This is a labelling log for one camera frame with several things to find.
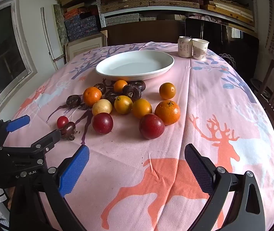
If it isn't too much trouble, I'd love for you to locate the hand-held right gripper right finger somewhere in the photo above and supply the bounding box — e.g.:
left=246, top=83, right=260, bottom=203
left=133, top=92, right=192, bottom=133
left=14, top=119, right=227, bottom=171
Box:
left=184, top=144, right=266, bottom=231

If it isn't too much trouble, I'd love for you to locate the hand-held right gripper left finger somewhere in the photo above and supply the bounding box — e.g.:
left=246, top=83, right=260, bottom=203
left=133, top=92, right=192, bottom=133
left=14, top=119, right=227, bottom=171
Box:
left=9, top=145, right=90, bottom=231

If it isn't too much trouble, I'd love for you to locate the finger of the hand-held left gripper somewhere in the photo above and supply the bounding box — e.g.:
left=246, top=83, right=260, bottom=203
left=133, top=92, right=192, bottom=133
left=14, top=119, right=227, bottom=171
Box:
left=0, top=115, right=31, bottom=148
left=0, top=129, right=62, bottom=167

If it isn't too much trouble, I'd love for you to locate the red plum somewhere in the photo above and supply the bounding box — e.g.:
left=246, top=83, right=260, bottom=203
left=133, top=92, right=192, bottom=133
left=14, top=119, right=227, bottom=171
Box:
left=92, top=113, right=114, bottom=135
left=139, top=113, right=165, bottom=140

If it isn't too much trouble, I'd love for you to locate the large orange mandarin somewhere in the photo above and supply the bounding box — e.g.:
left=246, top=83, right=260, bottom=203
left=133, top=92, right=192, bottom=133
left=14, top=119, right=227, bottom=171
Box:
left=154, top=100, right=181, bottom=126

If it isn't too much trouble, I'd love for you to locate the white oval plate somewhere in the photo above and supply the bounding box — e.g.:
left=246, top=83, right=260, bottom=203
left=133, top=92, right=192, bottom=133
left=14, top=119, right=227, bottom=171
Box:
left=96, top=50, right=175, bottom=82

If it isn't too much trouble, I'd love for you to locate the small red fruit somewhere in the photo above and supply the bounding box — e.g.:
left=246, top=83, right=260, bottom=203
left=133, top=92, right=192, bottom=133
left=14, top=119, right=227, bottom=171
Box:
left=56, top=116, right=69, bottom=129

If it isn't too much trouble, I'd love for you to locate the pink printed tablecloth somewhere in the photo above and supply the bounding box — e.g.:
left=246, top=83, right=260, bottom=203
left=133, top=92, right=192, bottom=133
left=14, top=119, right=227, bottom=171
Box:
left=7, top=42, right=274, bottom=231

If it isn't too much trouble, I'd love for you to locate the pale yellow round fruit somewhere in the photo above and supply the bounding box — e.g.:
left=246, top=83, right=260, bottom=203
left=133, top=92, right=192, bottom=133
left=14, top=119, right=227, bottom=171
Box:
left=92, top=99, right=113, bottom=116

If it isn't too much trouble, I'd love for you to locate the white framed window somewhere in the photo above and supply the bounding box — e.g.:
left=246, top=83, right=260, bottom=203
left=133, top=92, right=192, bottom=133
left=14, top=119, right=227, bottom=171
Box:
left=0, top=0, right=40, bottom=116

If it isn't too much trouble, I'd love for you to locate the yellow-orange citrus fruit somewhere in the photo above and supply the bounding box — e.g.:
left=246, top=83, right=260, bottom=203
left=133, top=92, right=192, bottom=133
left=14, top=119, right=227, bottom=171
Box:
left=114, top=95, right=133, bottom=115

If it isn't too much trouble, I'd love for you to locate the white wooden strip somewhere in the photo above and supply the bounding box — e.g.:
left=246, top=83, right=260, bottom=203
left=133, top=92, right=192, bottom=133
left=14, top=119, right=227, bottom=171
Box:
left=41, top=7, right=56, bottom=61

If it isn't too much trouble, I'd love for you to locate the green marbled slab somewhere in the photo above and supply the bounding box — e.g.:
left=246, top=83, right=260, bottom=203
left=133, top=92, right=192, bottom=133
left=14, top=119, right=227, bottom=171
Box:
left=53, top=4, right=69, bottom=44

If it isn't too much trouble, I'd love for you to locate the stack of blue patterned boxes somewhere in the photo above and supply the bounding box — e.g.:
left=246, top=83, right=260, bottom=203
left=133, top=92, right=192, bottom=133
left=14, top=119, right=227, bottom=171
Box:
left=64, top=8, right=102, bottom=42

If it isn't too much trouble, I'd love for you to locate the white paper cup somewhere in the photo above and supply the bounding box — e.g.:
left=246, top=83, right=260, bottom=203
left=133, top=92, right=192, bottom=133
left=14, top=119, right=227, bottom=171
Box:
left=192, top=38, right=210, bottom=60

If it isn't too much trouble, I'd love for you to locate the white drink can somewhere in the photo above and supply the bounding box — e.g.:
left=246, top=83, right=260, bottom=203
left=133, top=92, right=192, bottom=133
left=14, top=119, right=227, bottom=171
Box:
left=178, top=36, right=193, bottom=58

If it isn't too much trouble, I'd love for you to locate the black glass panel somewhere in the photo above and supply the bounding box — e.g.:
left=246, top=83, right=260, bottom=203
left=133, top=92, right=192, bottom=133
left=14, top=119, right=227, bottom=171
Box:
left=184, top=17, right=260, bottom=79

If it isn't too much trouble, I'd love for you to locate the white metal shelf rack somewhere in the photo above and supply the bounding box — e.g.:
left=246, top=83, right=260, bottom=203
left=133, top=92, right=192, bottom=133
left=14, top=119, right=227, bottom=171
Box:
left=94, top=0, right=258, bottom=33

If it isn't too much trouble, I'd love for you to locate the dark brown board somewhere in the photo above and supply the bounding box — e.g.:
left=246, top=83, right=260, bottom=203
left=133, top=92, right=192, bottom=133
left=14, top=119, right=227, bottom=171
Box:
left=107, top=20, right=186, bottom=47

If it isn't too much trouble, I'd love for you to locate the stack of woven boxes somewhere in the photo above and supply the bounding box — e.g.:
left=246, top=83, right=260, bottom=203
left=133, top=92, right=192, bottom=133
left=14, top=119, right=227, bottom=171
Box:
left=100, top=0, right=256, bottom=27

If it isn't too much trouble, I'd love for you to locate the pale picture frame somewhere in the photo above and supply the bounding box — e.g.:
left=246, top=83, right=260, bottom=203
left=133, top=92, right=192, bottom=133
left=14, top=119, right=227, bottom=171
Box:
left=65, top=30, right=108, bottom=64

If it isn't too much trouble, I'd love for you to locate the round wire frame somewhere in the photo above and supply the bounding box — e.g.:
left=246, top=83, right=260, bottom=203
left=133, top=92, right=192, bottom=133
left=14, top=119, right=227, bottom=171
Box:
left=218, top=52, right=238, bottom=68

